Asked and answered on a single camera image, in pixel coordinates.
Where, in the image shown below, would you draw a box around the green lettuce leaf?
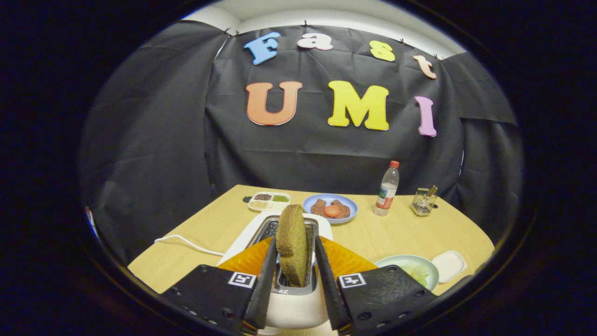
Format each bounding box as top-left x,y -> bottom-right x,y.
401,262 -> 430,286

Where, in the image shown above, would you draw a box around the white toaster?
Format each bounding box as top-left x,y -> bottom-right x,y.
217,212 -> 334,333

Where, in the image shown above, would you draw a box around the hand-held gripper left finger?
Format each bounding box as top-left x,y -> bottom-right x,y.
161,236 -> 278,334

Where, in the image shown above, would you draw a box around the white divided seasoning tray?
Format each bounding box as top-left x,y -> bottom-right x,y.
248,192 -> 292,213

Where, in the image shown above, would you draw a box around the pale green plate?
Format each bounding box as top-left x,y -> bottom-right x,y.
375,254 -> 440,291

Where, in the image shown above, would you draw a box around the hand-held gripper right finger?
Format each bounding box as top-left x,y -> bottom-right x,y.
315,236 -> 437,334

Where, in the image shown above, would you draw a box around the black backdrop cloth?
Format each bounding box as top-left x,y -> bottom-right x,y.
77,21 -> 525,266

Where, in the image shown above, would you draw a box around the white toaster cable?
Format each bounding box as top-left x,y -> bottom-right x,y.
154,234 -> 225,257

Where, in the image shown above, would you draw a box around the brown meat pieces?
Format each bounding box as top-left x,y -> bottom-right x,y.
311,199 -> 350,219

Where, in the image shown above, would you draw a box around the white rectangular plate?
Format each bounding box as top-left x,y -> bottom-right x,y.
431,250 -> 467,283

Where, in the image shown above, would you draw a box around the brown toasted bread slice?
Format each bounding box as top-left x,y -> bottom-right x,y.
276,204 -> 308,287

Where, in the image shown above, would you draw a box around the clear red-capped water bottle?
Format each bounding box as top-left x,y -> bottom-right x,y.
373,161 -> 400,216

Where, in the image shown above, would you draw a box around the blue plate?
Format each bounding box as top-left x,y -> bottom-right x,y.
303,193 -> 359,224

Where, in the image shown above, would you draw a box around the metal utensil holder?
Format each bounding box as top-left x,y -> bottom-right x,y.
411,188 -> 438,217

